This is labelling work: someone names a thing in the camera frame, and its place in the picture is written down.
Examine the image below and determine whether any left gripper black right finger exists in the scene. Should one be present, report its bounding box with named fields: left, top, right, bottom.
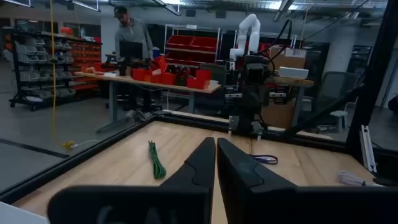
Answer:
left=216, top=138, right=398, bottom=224

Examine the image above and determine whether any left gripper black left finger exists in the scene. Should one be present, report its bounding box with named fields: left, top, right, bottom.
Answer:
left=47, top=136, right=216, bottom=224

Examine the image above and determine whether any blue USB-C cable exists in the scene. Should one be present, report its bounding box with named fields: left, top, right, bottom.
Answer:
left=249, top=154, right=279, bottom=166

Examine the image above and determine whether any wooden workbench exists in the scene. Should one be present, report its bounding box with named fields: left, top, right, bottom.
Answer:
left=74, top=70, right=223, bottom=134

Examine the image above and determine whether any red plastic bin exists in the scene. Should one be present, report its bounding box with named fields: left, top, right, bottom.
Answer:
left=195, top=68, right=213, bottom=80
left=186, top=77, right=211, bottom=91
left=160, top=72, right=177, bottom=86
left=151, top=55, right=169, bottom=73
left=131, top=68, right=147, bottom=82

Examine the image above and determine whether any wooden side table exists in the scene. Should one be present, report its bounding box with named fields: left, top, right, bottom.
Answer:
left=266, top=75, right=315, bottom=128

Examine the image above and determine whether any white stool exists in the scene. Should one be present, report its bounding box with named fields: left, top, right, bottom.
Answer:
left=329, top=110, right=349, bottom=134

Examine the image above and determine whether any white flat box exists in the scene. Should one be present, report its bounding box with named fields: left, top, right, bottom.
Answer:
left=277, top=66, right=310, bottom=80

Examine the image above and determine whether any cardboard box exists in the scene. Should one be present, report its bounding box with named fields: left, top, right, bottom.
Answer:
left=268, top=45, right=308, bottom=71

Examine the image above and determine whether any large red shelf bin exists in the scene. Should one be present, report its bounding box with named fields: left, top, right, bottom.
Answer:
left=165, top=34, right=195, bottom=50
left=190, top=36, right=219, bottom=52

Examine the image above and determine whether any black computer monitor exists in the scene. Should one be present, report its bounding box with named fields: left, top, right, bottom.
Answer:
left=119, top=40, right=144, bottom=77

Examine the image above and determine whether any person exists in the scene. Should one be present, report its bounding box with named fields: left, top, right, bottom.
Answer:
left=113, top=5, right=155, bottom=78

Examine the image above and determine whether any rack with small red bins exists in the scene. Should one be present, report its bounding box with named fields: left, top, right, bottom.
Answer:
left=68, top=39, right=103, bottom=91

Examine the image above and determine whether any black rack with grey bins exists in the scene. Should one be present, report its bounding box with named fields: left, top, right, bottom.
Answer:
left=8, top=29, right=77, bottom=112

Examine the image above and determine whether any green USB-C cable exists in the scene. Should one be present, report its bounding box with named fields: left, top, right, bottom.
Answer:
left=147, top=140, right=167, bottom=180

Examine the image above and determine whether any white USB-C cable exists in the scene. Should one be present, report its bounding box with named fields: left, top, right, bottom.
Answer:
left=337, top=170, right=379, bottom=188

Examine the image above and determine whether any black diagonal frame brace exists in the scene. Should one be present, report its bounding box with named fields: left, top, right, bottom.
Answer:
left=288, top=83, right=365, bottom=138

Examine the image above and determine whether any aluminium bracket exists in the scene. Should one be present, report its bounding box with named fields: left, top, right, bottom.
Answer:
left=359, top=124, right=378, bottom=174

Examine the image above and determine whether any white wire shelf rack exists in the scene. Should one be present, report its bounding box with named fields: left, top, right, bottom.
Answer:
left=162, top=24, right=222, bottom=68

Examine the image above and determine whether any black rig frame post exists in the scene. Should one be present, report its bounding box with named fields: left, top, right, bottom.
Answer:
left=344, top=0, right=398, bottom=158

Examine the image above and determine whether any yellow hanging cord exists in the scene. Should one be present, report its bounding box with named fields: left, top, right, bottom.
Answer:
left=49, top=0, right=76, bottom=151

